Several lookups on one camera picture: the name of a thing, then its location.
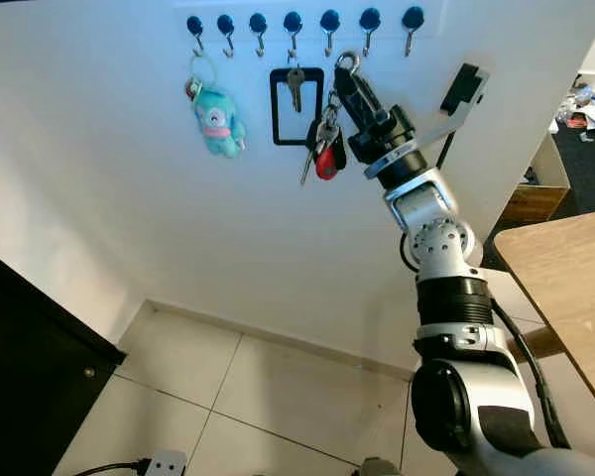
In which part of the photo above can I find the blue knob metal hook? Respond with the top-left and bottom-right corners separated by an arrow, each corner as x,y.
249,12 -> 270,58
359,7 -> 383,58
216,14 -> 238,58
402,6 -> 426,58
319,9 -> 341,58
283,11 -> 304,60
185,15 -> 208,58

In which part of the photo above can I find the grey robot foot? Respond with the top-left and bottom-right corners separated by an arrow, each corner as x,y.
355,456 -> 403,476

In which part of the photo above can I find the teal plush keychain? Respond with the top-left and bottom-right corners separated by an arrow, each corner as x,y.
185,52 -> 247,160

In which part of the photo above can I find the black cabinet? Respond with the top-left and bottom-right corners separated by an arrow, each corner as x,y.
0,243 -> 128,476

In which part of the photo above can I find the single silver key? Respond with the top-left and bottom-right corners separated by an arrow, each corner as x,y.
287,67 -> 305,114

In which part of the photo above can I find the open cardboard box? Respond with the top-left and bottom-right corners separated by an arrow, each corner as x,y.
498,134 -> 574,224

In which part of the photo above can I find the black power strip cable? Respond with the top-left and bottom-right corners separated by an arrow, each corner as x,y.
71,458 -> 145,476

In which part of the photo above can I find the white power strip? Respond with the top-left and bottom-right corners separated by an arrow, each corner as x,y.
142,449 -> 189,476

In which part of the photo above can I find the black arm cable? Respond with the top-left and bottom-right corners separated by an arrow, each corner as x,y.
486,296 -> 574,452

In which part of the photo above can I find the black floor mat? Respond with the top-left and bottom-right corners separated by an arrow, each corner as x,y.
550,119 -> 595,214

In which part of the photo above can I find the black rectangular frame tag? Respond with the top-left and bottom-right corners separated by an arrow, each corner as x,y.
270,66 -> 326,148

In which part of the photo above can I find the key bunch red fob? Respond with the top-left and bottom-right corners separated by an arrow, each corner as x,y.
299,52 -> 366,187

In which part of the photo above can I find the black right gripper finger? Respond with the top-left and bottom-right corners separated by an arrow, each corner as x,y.
347,67 -> 390,116
335,67 -> 375,125

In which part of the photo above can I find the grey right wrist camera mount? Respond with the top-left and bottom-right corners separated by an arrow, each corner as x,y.
363,61 -> 492,181

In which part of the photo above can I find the wooden table leg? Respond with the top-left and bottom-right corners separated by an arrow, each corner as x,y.
511,325 -> 566,360

